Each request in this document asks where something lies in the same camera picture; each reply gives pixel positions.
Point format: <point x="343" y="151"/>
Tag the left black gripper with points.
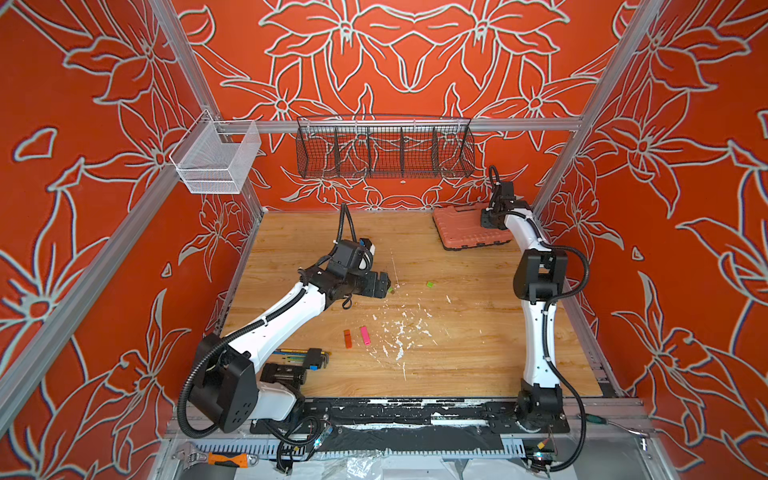
<point x="371" y="289"/>

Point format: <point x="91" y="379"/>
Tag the red plastic tool case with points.
<point x="462" y="228"/>

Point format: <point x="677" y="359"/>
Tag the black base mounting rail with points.
<point x="497" y="413"/>

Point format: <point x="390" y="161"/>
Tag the pink usb drive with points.
<point x="365" y="335"/>

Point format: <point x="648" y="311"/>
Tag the white mesh wall basket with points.
<point x="216" y="157"/>

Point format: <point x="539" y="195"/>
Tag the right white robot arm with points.
<point x="546" y="274"/>

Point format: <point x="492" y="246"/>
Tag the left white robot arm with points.
<point x="222" y="390"/>

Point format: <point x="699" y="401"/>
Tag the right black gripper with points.
<point x="493" y="218"/>

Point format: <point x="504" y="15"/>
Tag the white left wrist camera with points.
<point x="367" y="259"/>

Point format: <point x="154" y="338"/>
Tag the red usb drive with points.
<point x="348" y="339"/>

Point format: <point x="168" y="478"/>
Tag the green handled screwdriver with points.
<point x="599" y="420"/>

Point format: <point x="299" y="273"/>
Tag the black wire wall basket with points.
<point x="384" y="146"/>

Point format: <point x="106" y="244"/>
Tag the black connector with coloured wires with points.
<point x="311" y="359"/>

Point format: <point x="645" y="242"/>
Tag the orange handled adjustable wrench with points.
<point x="189" y="455"/>

